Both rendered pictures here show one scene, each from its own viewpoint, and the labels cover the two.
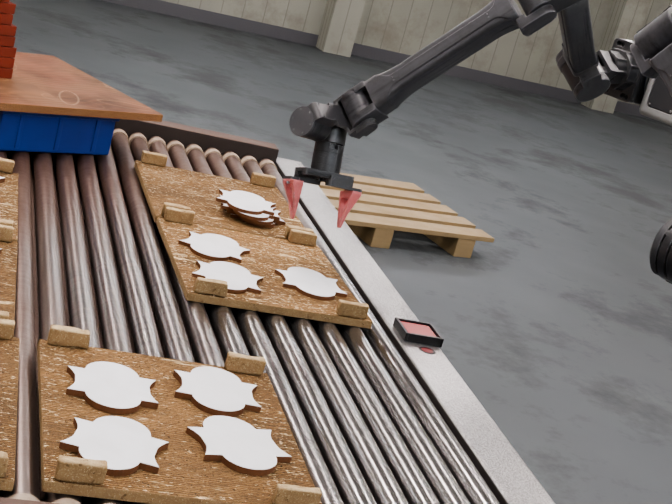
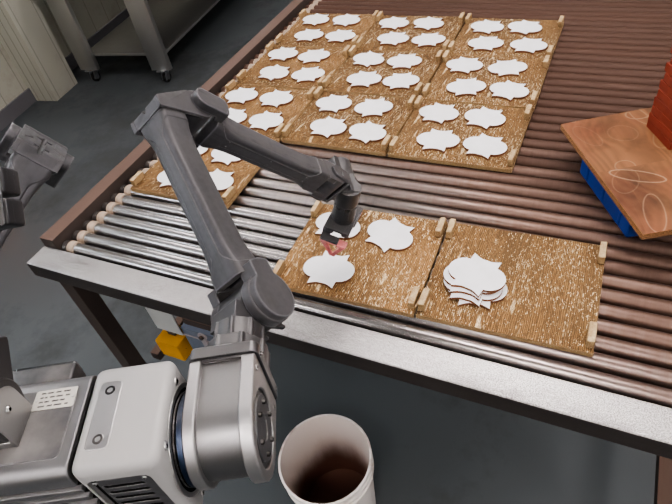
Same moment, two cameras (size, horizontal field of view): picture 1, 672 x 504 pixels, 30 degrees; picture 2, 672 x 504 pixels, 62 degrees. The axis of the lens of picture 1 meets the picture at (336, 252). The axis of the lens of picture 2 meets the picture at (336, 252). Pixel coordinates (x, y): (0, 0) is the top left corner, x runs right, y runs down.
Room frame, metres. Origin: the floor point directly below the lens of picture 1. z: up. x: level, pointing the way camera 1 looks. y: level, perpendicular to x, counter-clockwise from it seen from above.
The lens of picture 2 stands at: (3.13, -0.63, 2.05)
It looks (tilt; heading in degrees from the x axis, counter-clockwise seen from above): 44 degrees down; 140
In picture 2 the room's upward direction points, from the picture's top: 12 degrees counter-clockwise
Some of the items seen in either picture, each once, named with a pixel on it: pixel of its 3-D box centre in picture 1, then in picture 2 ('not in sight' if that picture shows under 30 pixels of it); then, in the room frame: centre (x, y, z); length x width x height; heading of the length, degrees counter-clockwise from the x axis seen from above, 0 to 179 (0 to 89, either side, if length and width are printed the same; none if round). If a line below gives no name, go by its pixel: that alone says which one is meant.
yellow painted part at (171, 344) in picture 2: not in sight; (168, 326); (1.87, -0.32, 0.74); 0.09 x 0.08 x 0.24; 18
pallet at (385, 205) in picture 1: (344, 206); not in sight; (6.43, 0.02, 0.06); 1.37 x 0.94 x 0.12; 118
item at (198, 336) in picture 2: not in sight; (213, 334); (2.04, -0.26, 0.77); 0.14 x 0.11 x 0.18; 18
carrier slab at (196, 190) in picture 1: (220, 203); (513, 281); (2.70, 0.28, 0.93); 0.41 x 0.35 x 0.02; 19
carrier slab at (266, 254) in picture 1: (258, 270); (361, 254); (2.31, 0.13, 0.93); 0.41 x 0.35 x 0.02; 20
